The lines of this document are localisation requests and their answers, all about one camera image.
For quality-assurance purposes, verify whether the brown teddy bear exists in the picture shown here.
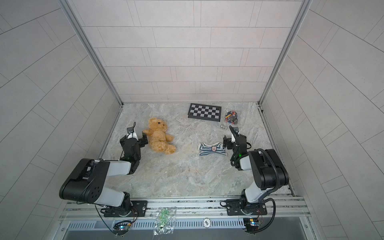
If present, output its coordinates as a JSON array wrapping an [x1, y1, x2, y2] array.
[[143, 118, 176, 155]]

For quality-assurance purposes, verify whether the blue white striped sweater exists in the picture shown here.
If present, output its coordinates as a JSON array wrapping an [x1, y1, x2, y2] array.
[[198, 142, 227, 156]]

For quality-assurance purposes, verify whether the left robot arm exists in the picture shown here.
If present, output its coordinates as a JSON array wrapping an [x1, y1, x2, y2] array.
[[59, 128, 148, 218]]

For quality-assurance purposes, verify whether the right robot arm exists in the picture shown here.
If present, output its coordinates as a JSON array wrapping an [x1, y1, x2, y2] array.
[[223, 135, 289, 216]]

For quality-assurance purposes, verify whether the bag of colourful small parts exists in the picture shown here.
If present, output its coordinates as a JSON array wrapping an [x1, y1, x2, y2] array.
[[225, 110, 239, 125]]

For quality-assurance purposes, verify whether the black white chessboard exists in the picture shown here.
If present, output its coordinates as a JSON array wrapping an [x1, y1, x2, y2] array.
[[188, 103, 222, 122]]

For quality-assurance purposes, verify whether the right circuit board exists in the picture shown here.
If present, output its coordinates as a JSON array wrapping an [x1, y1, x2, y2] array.
[[243, 218, 260, 234]]

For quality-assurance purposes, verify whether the circuit board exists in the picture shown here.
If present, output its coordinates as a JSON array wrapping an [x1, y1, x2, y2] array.
[[113, 220, 133, 236], [243, 218, 260, 234]]

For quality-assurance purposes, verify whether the clear bag with green parts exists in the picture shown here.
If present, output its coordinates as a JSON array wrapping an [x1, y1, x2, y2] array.
[[154, 207, 177, 236]]

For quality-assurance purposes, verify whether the round white sticker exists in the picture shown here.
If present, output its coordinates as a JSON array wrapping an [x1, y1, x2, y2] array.
[[203, 218, 212, 228]]

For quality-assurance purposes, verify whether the left circuit board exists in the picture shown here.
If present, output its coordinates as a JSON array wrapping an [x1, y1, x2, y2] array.
[[113, 220, 133, 236]]

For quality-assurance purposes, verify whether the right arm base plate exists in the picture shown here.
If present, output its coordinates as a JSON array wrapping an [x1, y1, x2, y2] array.
[[224, 199, 268, 216]]

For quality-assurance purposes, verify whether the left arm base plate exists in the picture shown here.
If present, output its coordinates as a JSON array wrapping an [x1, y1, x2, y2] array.
[[100, 201, 148, 218]]

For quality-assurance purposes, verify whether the aluminium mounting rail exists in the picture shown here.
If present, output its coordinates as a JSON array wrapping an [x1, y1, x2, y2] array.
[[59, 195, 311, 221]]

